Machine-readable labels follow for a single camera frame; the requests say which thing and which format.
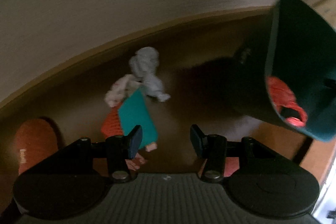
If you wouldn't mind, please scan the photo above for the dark teal trash bin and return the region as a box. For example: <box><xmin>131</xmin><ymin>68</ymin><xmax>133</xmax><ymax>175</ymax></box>
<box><xmin>233</xmin><ymin>0</ymin><xmax>336</xmax><ymax>143</ymax></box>

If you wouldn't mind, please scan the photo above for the orange knitted cloth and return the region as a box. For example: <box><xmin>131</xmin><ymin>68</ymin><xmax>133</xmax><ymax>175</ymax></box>
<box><xmin>101</xmin><ymin>103</ymin><xmax>123</xmax><ymax>139</ymax></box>

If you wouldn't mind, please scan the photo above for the teal card packet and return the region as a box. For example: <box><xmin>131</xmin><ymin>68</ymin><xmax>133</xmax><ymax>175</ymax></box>
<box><xmin>118</xmin><ymin>89</ymin><xmax>158</xmax><ymax>149</ymax></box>

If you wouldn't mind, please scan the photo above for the crumpled white tissue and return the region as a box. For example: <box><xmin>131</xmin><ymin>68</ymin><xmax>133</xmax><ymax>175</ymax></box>
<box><xmin>104</xmin><ymin>74</ymin><xmax>141</xmax><ymax>108</ymax></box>

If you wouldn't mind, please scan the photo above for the crumpled grey tissue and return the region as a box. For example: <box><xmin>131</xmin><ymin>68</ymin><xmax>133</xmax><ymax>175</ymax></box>
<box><xmin>129</xmin><ymin>47</ymin><xmax>170</xmax><ymax>102</ymax></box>

